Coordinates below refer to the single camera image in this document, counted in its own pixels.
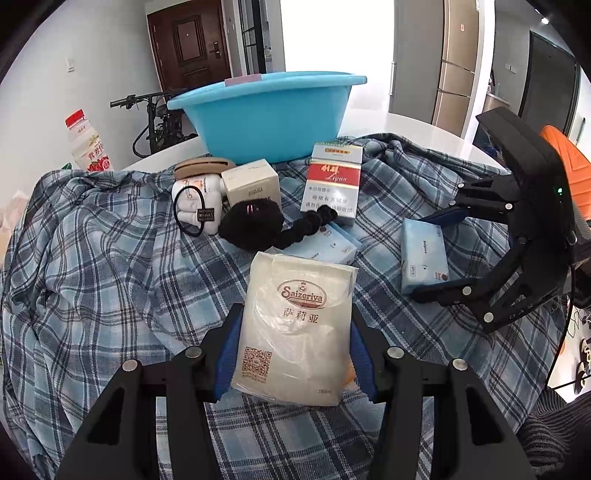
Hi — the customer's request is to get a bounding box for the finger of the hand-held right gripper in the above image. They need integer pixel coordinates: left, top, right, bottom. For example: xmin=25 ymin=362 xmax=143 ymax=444
xmin=411 ymin=237 xmax=532 ymax=334
xmin=422 ymin=175 xmax=518 ymax=227

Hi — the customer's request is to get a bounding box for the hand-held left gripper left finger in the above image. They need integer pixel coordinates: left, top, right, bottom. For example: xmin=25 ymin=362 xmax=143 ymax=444
xmin=55 ymin=302 xmax=245 ymax=480

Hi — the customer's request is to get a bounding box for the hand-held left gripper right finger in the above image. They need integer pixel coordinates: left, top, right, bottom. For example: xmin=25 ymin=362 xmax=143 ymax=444
xmin=344 ymin=309 xmax=536 ymax=480

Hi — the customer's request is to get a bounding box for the light blue wet wipes pack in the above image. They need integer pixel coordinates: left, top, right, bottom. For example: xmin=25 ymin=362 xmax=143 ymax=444
xmin=268 ymin=224 xmax=363 ymax=267
xmin=399 ymin=218 xmax=451 ymax=296

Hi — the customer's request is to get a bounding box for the white napkin packet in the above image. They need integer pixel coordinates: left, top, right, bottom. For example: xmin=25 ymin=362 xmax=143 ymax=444
xmin=230 ymin=251 xmax=360 ymax=407

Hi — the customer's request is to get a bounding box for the red white cigarette carton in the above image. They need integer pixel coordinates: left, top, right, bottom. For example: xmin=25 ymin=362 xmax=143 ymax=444
xmin=300 ymin=143 xmax=363 ymax=227

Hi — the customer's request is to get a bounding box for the black scrunchie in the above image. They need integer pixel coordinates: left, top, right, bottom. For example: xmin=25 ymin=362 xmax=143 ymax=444
xmin=272 ymin=206 xmax=340 ymax=250

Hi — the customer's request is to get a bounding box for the blue plastic basin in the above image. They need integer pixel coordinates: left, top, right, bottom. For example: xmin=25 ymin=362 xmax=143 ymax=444
xmin=167 ymin=71 xmax=368 ymax=164

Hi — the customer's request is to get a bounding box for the gold refrigerator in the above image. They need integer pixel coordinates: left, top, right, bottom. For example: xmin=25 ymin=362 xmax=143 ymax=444
xmin=388 ymin=0 xmax=485 ymax=139

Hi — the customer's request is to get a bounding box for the blue plaid cloth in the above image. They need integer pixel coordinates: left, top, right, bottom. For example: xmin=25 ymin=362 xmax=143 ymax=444
xmin=0 ymin=134 xmax=575 ymax=480

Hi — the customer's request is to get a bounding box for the person's dark striped sweater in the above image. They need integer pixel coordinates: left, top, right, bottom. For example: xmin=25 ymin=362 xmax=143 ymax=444
xmin=515 ymin=401 xmax=591 ymax=480

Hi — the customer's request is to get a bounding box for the white astronaut figure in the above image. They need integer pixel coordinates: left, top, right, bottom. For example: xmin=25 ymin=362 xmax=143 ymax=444
xmin=172 ymin=173 xmax=227 ymax=236

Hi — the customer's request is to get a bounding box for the white cardboard box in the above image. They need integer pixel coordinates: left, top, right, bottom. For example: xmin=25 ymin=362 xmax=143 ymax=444
xmin=221 ymin=159 xmax=281 ymax=210

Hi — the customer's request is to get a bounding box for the beige case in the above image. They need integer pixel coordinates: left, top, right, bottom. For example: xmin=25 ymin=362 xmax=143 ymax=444
xmin=174 ymin=157 xmax=236 ymax=183

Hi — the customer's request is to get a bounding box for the black bicycle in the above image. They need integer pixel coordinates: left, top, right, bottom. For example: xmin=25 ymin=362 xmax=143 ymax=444
xmin=109 ymin=88 xmax=199 ymax=159

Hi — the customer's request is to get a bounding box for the milk drink bottle red cap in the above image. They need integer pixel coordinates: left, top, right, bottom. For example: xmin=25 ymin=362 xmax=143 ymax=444
xmin=65 ymin=109 xmax=114 ymax=172

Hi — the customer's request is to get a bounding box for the black framed glass door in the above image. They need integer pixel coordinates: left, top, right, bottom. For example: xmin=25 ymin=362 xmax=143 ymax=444
xmin=238 ymin=0 xmax=274 ymax=77

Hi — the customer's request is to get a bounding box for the dark brown entrance door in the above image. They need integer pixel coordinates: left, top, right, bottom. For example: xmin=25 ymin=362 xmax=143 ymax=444
xmin=147 ymin=0 xmax=232 ymax=93

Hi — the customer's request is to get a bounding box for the black hair tie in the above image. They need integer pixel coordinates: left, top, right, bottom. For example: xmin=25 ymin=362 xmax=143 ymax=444
xmin=173 ymin=184 xmax=214 ymax=238

